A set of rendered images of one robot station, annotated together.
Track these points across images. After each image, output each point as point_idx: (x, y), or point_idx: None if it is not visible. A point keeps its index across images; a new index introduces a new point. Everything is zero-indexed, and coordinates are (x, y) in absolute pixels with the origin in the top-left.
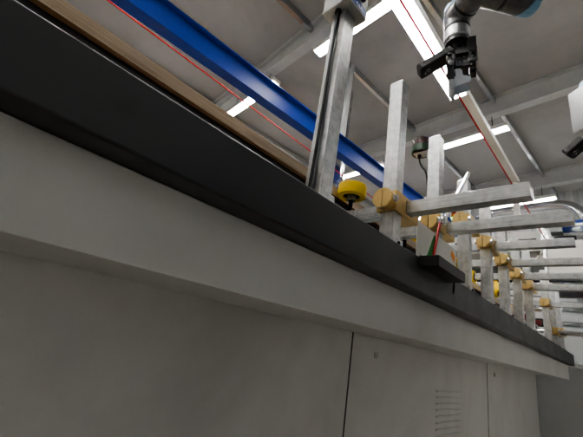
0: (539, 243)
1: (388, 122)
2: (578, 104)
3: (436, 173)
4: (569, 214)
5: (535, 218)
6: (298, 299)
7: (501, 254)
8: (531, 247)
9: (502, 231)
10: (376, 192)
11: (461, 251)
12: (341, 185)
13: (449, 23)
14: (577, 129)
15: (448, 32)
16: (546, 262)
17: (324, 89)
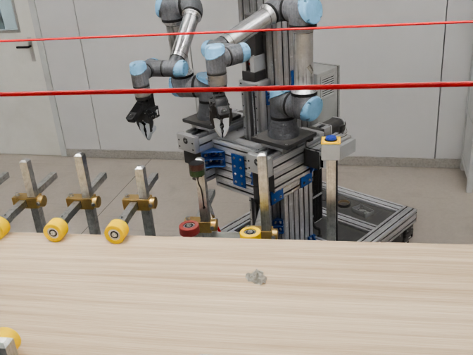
0: (98, 184)
1: (267, 185)
2: (270, 165)
3: (207, 189)
4: (215, 191)
5: (212, 198)
6: None
7: (43, 196)
8: (96, 189)
9: (32, 172)
10: (276, 232)
11: (152, 225)
12: (260, 236)
13: (225, 72)
14: (269, 176)
15: (226, 80)
16: (46, 185)
17: (337, 208)
